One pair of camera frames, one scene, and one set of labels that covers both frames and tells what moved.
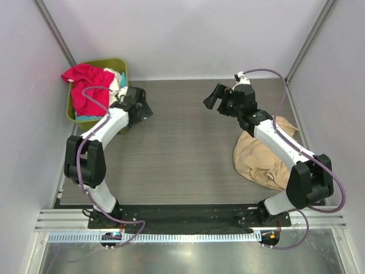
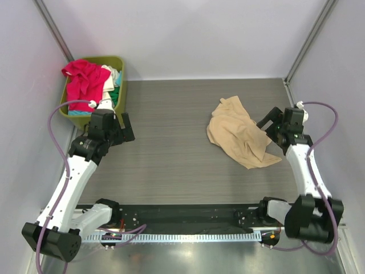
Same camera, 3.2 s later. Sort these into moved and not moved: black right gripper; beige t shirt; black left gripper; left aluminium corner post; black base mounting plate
Moved: black left gripper; beige t shirt; black right gripper
Not moved: black base mounting plate; left aluminium corner post
